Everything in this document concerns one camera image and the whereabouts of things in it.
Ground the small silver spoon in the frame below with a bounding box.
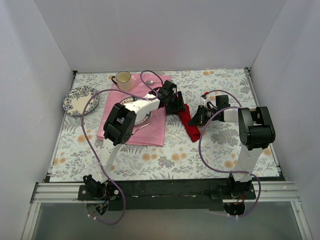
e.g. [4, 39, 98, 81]
[145, 80, 155, 86]

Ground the green rimmed white plate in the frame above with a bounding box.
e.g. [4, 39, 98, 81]
[120, 96, 151, 126]

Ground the aluminium frame rail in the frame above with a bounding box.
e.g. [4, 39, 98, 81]
[22, 178, 312, 240]

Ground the cream enamel mug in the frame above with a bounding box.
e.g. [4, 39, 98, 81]
[111, 71, 133, 92]

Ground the silver fork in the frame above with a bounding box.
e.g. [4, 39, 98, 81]
[132, 122, 151, 135]

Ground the red cloth napkin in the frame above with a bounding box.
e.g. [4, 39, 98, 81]
[177, 104, 201, 143]

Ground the pink cloth placemat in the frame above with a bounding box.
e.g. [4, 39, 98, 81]
[96, 73, 166, 147]

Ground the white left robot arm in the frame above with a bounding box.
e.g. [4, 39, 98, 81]
[83, 80, 186, 200]

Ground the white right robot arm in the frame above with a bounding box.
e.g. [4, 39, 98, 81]
[188, 92, 276, 200]

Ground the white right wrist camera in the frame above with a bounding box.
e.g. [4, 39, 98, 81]
[201, 92, 217, 109]

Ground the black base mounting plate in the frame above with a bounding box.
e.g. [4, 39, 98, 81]
[77, 178, 257, 211]

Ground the blue floral plate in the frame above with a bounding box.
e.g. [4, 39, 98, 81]
[62, 86, 98, 117]

